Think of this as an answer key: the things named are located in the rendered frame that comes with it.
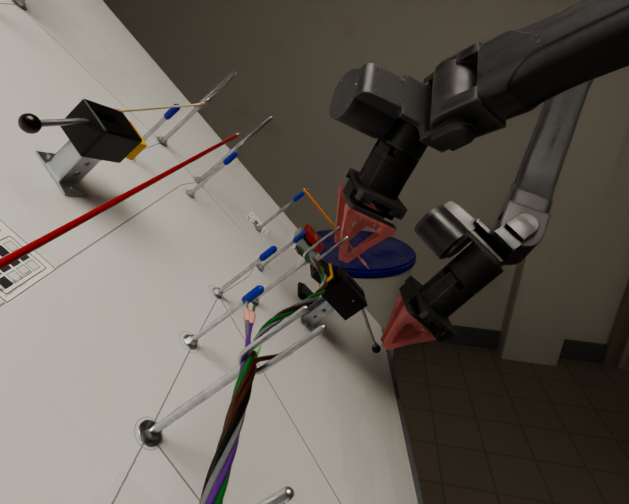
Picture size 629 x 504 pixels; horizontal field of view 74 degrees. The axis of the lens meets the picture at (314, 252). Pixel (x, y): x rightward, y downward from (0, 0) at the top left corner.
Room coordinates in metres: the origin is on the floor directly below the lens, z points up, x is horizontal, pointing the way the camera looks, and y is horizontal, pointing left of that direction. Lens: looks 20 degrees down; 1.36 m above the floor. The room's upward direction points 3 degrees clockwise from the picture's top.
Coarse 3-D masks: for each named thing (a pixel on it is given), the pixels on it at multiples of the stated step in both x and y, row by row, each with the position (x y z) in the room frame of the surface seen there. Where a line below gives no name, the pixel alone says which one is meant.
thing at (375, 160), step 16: (384, 144) 0.50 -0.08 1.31; (368, 160) 0.51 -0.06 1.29; (384, 160) 0.50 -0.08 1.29; (400, 160) 0.49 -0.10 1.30; (416, 160) 0.50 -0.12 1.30; (352, 176) 0.53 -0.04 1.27; (368, 176) 0.50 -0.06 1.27; (384, 176) 0.49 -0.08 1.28; (400, 176) 0.50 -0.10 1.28; (368, 192) 0.47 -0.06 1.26; (384, 192) 0.49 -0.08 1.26; (400, 208) 0.47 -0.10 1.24
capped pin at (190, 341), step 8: (256, 288) 0.31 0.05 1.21; (248, 296) 0.31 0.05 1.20; (256, 296) 0.31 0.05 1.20; (240, 304) 0.31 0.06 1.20; (232, 312) 0.31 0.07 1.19; (216, 320) 0.31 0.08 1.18; (208, 328) 0.31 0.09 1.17; (184, 336) 0.31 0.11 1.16; (192, 336) 0.31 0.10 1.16; (200, 336) 0.31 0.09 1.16; (192, 344) 0.31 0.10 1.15
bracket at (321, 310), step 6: (318, 300) 0.55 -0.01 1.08; (324, 300) 0.55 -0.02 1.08; (312, 306) 0.55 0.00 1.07; (318, 306) 0.53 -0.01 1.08; (324, 306) 0.53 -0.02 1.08; (330, 306) 0.53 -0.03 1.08; (306, 312) 0.55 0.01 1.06; (312, 312) 0.53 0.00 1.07; (318, 312) 0.53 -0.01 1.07; (324, 312) 0.53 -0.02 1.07; (330, 312) 0.53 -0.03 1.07; (306, 318) 0.53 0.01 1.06; (312, 318) 0.53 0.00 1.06; (318, 318) 0.53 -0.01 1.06; (306, 324) 0.52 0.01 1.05; (312, 324) 0.53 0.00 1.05
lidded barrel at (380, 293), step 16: (352, 240) 1.97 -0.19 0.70; (384, 240) 1.99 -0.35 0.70; (336, 256) 1.73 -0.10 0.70; (368, 256) 1.75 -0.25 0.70; (384, 256) 1.76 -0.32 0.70; (400, 256) 1.77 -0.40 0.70; (352, 272) 1.59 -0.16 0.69; (368, 272) 1.59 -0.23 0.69; (384, 272) 1.60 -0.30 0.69; (400, 272) 1.65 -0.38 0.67; (368, 288) 1.60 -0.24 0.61; (384, 288) 1.63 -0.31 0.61; (368, 304) 1.61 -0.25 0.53; (384, 304) 1.64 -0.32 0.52; (384, 320) 1.65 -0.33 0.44
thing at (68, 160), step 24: (24, 120) 0.29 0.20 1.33; (48, 120) 0.31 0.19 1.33; (72, 120) 0.32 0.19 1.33; (96, 120) 0.33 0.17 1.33; (120, 120) 0.36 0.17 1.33; (72, 144) 0.35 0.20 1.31; (96, 144) 0.33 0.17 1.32; (120, 144) 0.35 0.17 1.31; (48, 168) 0.35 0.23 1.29; (72, 168) 0.34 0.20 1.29; (72, 192) 0.34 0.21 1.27
